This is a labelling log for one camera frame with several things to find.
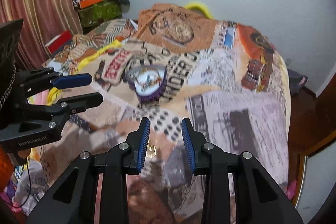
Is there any green patterned bag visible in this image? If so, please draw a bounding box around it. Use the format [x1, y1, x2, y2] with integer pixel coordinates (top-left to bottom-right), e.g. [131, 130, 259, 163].
[77, 2, 123, 28]

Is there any yellow cloth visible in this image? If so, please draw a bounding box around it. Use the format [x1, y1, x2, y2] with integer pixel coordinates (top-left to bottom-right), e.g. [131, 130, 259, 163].
[28, 39, 124, 107]

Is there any white printed cloth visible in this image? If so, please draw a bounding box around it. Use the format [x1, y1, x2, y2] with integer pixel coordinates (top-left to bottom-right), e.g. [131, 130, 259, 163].
[13, 160, 51, 215]

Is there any thin black cord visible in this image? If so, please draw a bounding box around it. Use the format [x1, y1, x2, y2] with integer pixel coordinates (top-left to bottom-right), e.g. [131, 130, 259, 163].
[4, 154, 51, 207]

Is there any red white box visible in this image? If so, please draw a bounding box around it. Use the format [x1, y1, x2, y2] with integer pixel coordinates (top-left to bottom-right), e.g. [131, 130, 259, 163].
[45, 30, 73, 54]

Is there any dark bag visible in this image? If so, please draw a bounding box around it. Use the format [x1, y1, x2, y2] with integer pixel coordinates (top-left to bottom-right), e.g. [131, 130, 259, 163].
[287, 69, 317, 100]

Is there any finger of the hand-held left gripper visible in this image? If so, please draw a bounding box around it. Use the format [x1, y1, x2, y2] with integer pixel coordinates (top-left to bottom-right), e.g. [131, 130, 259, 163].
[19, 68, 93, 96]
[15, 92, 104, 133]

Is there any purple heart-shaped tin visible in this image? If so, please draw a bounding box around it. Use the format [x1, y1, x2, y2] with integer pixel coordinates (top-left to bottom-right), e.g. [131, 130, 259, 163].
[125, 64, 168, 104]

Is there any brown wooden door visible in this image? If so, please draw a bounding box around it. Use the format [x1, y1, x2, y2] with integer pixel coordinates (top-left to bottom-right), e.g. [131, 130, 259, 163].
[314, 67, 336, 140]

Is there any printed newspaper-pattern blanket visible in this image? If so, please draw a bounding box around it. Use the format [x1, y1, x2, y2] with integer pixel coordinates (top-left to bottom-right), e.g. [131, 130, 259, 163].
[34, 4, 292, 224]

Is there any person's left hand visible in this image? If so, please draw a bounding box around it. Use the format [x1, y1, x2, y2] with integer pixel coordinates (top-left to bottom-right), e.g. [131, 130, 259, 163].
[0, 147, 32, 188]

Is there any orange box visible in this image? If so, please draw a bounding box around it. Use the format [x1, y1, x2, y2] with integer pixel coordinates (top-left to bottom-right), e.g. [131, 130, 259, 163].
[78, 0, 104, 10]

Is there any gold ring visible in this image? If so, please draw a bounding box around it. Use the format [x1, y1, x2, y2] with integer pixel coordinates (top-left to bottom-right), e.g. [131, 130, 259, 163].
[146, 143, 157, 157]

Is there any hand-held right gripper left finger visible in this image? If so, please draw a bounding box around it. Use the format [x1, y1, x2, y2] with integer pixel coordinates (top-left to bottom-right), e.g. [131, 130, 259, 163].
[26, 117, 151, 224]

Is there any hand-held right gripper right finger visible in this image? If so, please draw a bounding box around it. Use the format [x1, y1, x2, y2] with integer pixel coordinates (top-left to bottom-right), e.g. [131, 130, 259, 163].
[181, 117, 303, 224]

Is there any yellow curved object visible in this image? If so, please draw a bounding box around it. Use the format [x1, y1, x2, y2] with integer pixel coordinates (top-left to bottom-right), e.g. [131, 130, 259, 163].
[184, 1, 215, 20]

